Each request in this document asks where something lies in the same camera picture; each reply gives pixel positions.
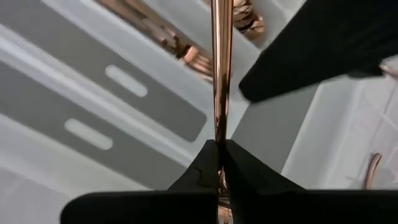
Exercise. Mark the white plastic cutlery tray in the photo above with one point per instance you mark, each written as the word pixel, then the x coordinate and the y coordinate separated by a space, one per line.
pixel 155 102

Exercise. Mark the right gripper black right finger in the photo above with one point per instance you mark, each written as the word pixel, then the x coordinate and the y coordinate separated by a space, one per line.
pixel 280 205

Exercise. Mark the rose gold fork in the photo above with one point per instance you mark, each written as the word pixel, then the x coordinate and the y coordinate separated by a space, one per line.
pixel 221 62
pixel 390 71
pixel 371 171

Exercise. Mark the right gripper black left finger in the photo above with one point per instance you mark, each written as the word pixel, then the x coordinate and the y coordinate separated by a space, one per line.
pixel 171 205

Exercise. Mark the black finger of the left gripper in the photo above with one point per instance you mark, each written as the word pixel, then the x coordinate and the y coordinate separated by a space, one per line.
pixel 326 40

